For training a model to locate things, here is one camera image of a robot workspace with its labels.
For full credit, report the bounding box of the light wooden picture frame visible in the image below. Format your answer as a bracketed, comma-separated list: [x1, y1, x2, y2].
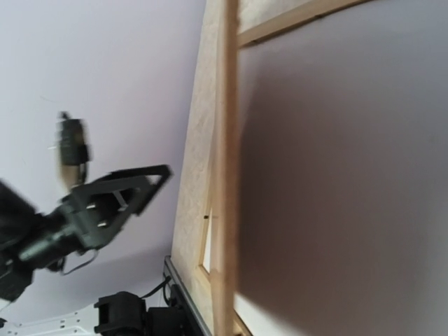
[172, 1, 359, 335]

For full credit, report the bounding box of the landscape photo white border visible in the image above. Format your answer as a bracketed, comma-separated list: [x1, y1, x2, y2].
[237, 1, 447, 335]

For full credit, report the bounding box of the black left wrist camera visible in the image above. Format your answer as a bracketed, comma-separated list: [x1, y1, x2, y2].
[56, 111, 90, 190]

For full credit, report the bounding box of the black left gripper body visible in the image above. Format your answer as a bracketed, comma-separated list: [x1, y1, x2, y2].
[17, 191, 129, 270]

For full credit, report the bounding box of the aluminium front rail base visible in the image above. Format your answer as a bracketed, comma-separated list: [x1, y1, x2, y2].
[163, 255, 211, 336]

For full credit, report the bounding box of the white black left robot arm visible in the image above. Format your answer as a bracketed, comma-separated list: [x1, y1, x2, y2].
[1, 164, 172, 305]

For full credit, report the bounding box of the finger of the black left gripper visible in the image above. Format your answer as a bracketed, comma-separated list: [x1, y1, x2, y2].
[70, 164, 173, 196]
[111, 181, 165, 231]

